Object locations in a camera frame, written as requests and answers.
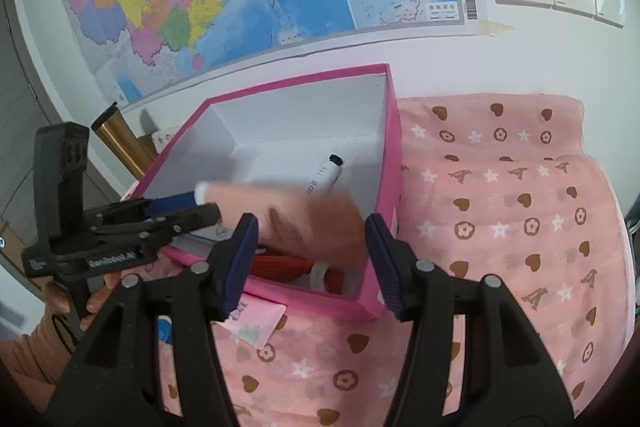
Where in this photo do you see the cream patterned cloth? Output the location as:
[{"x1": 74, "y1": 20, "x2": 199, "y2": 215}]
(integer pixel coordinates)
[{"x1": 151, "y1": 126, "x2": 180, "y2": 154}]

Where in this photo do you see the white bottle black cap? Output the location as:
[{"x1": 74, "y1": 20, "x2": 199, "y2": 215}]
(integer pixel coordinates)
[{"x1": 306, "y1": 154, "x2": 344, "y2": 194}]

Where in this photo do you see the grey door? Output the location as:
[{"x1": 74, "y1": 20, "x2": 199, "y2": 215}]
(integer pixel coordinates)
[{"x1": 0, "y1": 0, "x2": 124, "y2": 268}]

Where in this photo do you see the gold travel mug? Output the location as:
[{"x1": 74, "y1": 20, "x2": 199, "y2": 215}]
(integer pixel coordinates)
[{"x1": 91, "y1": 102, "x2": 154, "y2": 181}]

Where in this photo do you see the large pink cream tube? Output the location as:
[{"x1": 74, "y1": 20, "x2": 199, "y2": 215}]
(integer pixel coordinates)
[{"x1": 194, "y1": 181, "x2": 367, "y2": 270}]

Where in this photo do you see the blue white medicine box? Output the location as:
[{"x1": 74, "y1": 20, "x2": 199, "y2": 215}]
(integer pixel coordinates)
[{"x1": 156, "y1": 315, "x2": 174, "y2": 346}]

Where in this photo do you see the person left hand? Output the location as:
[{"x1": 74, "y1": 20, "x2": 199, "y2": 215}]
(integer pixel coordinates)
[{"x1": 43, "y1": 272, "x2": 122, "y2": 332}]

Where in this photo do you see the pink cardboard box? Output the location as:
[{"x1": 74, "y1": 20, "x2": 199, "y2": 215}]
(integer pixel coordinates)
[{"x1": 119, "y1": 62, "x2": 405, "y2": 322}]

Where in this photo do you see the pink aloe cream tube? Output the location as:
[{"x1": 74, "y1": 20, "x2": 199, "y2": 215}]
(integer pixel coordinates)
[{"x1": 220, "y1": 294, "x2": 286, "y2": 349}]

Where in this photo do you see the small white box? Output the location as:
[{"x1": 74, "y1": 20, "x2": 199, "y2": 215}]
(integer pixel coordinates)
[{"x1": 189, "y1": 225, "x2": 233, "y2": 243}]

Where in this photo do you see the pink patterned tablecloth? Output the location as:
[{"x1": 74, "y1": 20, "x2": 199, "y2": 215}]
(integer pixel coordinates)
[{"x1": 215, "y1": 94, "x2": 634, "y2": 426}]

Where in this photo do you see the orange sleeve forearm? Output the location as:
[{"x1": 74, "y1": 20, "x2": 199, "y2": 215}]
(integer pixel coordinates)
[{"x1": 1, "y1": 311, "x2": 75, "y2": 392}]

